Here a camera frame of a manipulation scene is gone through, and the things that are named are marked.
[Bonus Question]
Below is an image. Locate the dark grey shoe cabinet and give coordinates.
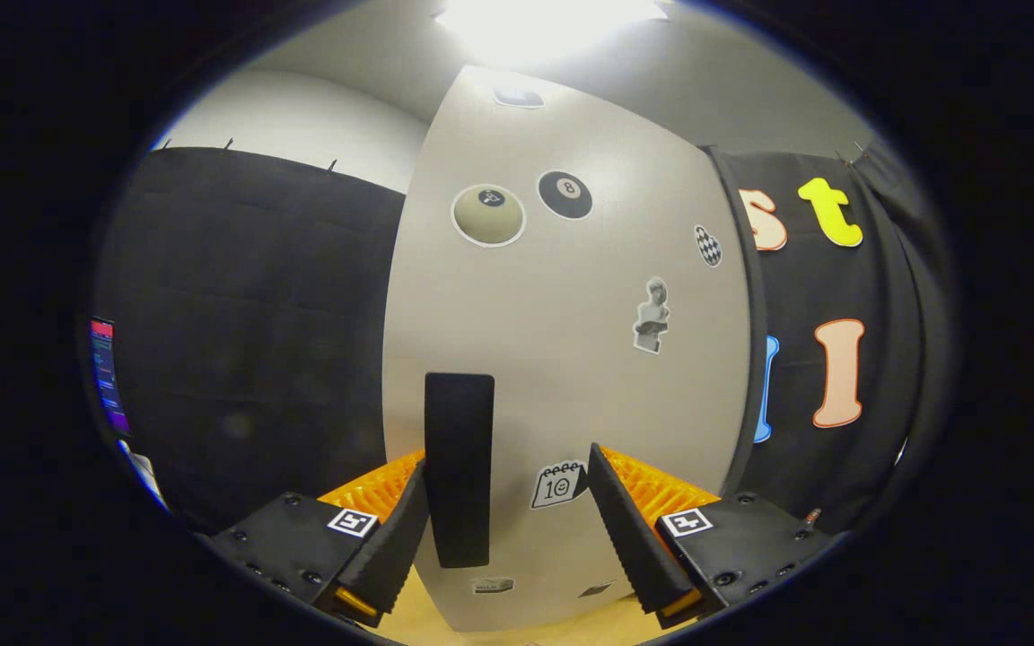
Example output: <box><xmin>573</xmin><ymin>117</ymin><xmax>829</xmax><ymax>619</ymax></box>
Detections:
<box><xmin>701</xmin><ymin>144</ymin><xmax>771</xmax><ymax>499</ymax></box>

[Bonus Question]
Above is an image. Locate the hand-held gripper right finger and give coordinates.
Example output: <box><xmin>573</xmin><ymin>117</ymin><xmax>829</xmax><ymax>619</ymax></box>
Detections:
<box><xmin>587</xmin><ymin>442</ymin><xmax>834</xmax><ymax>631</ymax></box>

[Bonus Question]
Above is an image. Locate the computer screen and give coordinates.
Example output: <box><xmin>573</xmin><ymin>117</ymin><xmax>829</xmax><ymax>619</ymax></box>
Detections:
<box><xmin>89</xmin><ymin>317</ymin><xmax>133</xmax><ymax>439</ymax></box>

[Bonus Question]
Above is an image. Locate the black backdrop cloth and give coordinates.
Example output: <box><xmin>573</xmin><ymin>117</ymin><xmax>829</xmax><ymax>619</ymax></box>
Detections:
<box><xmin>86</xmin><ymin>135</ymin><xmax>958</xmax><ymax>539</ymax></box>

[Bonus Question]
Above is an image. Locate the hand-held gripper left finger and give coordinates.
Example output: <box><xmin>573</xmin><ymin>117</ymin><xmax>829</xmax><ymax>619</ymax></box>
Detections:
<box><xmin>208</xmin><ymin>449</ymin><xmax>431</xmax><ymax>629</ymax></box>

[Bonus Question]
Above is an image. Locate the large ceiling light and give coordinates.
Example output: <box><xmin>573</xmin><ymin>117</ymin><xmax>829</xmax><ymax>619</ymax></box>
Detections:
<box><xmin>434</xmin><ymin>0</ymin><xmax>669</xmax><ymax>68</ymax></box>

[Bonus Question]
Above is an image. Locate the grey shoe cabinet door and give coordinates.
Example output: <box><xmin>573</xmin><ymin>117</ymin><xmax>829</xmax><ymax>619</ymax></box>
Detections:
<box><xmin>381</xmin><ymin>65</ymin><xmax>756</xmax><ymax>633</ymax></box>

